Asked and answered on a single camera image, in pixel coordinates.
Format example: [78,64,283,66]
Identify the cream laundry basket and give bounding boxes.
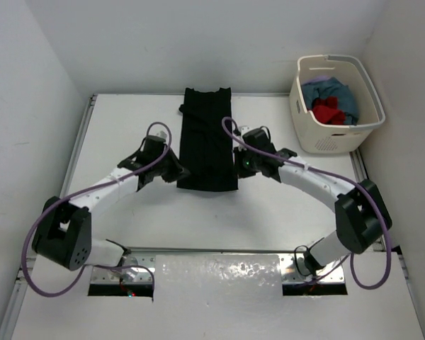
[290,55,386,154]

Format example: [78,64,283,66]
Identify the metal base plate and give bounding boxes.
[278,254,348,285]
[90,261,155,284]

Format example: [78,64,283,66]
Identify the black t shirt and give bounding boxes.
[177,88,238,193]

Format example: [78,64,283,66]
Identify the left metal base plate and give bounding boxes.
[90,261,155,284]

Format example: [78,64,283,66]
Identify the red shirt in basket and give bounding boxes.
[312,96,346,125]

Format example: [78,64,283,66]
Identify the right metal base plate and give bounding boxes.
[278,254,348,285]

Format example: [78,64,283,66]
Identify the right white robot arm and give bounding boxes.
[229,127,392,276]

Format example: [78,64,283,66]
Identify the lilac cloth in basket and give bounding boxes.
[310,75,330,83]

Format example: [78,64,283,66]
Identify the blue shirt in basket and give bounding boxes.
[301,77,360,125]

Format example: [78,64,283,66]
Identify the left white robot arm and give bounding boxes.
[31,135,190,271]

